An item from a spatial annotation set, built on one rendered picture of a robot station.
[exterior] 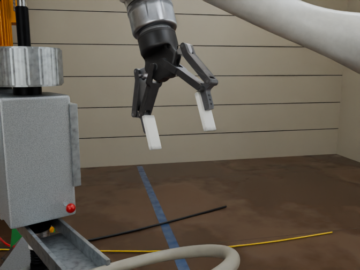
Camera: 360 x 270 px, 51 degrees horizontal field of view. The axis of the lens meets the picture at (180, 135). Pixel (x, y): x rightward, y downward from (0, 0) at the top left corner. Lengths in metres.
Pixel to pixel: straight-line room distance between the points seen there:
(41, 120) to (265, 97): 5.86
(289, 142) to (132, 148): 2.91
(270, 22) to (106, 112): 5.71
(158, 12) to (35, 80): 0.60
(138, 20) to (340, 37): 0.35
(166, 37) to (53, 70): 0.61
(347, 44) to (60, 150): 0.97
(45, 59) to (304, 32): 0.83
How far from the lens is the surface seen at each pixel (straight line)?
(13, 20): 2.00
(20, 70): 1.22
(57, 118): 1.28
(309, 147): 7.45
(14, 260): 1.82
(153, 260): 1.06
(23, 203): 1.31
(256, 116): 6.84
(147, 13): 0.72
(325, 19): 0.62
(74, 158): 1.31
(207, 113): 0.66
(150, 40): 0.71
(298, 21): 0.62
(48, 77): 1.24
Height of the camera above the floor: 1.64
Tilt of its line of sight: 10 degrees down
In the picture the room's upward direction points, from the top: straight up
